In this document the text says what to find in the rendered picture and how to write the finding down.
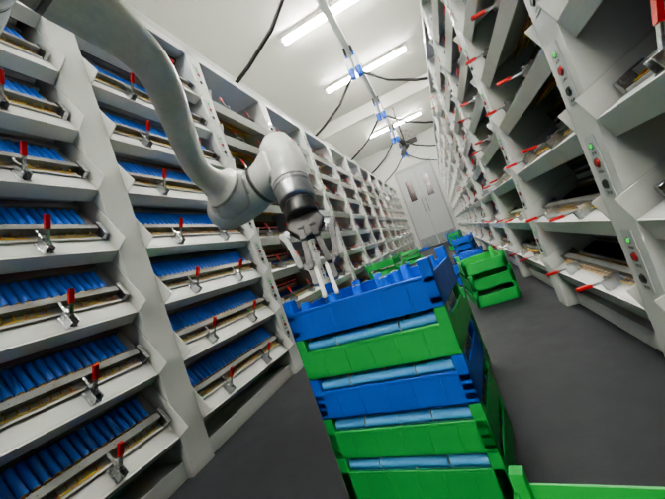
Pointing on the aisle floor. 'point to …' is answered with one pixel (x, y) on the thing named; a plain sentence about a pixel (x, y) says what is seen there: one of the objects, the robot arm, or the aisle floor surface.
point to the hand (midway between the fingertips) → (327, 282)
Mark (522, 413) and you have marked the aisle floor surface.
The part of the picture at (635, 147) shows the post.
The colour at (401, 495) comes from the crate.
